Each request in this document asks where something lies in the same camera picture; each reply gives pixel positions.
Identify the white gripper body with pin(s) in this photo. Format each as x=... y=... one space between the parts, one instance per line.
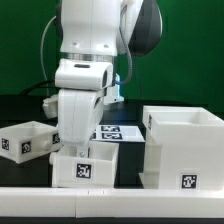
x=79 y=113

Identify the white drawer box front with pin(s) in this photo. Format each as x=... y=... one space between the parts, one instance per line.
x=96 y=171

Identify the white drawer box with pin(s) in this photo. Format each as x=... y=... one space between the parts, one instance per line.
x=96 y=171
x=26 y=141

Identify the white drawer cabinet frame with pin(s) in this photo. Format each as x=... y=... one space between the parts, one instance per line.
x=184 y=149

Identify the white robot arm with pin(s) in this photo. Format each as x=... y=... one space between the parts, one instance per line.
x=94 y=33

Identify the white marker base plate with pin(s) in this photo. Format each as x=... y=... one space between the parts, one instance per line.
x=117 y=133

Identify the white front fence rail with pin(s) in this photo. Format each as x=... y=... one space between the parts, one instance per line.
x=119 y=203

